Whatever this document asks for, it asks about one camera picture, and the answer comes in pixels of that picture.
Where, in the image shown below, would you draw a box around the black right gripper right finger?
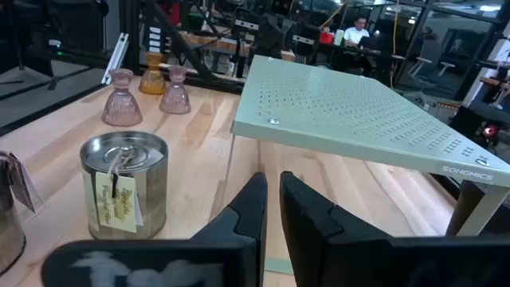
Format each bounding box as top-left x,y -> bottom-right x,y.
279,171 -> 510,287

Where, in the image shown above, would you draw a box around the black power strip white labels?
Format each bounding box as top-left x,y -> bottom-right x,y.
147,26 -> 163,53

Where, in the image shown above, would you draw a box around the pink glass candlestick holder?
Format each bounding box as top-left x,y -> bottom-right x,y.
159,65 -> 192,116
101,68 -> 143,128

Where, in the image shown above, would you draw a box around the silver candle tin brown label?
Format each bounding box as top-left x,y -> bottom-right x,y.
0,150 -> 45,276

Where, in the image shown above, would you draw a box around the white aluminium extrusion bar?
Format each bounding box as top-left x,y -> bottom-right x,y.
101,32 -> 130,85

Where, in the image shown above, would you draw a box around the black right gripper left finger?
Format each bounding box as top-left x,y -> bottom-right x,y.
41,171 -> 269,287

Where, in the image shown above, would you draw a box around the green perforated metal shelf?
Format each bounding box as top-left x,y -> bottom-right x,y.
230,54 -> 510,237

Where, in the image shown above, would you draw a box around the yellow hanging cable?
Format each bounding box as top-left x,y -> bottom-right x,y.
389,0 -> 401,89

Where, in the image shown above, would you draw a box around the person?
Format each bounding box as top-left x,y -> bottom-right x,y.
343,15 -> 371,48

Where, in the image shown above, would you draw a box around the silver candle tin cream label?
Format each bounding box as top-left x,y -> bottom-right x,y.
79,130 -> 169,241

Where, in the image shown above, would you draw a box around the amber glass candlestick holder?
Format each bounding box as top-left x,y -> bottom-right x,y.
138,53 -> 167,96

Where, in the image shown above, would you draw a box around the black rig frame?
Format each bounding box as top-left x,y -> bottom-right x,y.
118,0 -> 246,96

